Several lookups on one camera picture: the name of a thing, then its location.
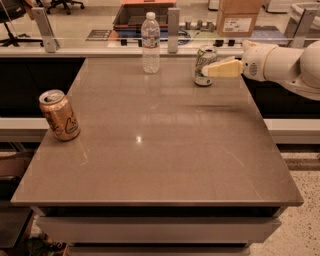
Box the white green 7up can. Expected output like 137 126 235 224
194 45 217 87

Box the grey cabinet drawer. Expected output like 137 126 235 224
38 217 281 244

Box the dark tray with orange lid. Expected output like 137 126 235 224
113 0 176 29

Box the grey metal bracket left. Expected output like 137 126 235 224
32 7 59 53

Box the grey metal bracket right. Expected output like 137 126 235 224
285 2 320 48

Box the brown cardboard box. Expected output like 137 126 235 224
216 0 262 37

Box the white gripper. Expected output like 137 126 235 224
202 40 278 81

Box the orange soda can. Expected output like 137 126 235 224
39 89 80 141

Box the clear plastic water bottle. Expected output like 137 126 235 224
141 12 160 74

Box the grey metal bracket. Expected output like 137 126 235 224
32 7 59 53
285 2 320 48
168 7 180 53

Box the black office chair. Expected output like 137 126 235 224
0 0 44 48
46 0 85 15

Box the grey metal bracket middle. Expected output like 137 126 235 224
168 7 180 53

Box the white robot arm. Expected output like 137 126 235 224
201 40 320 101

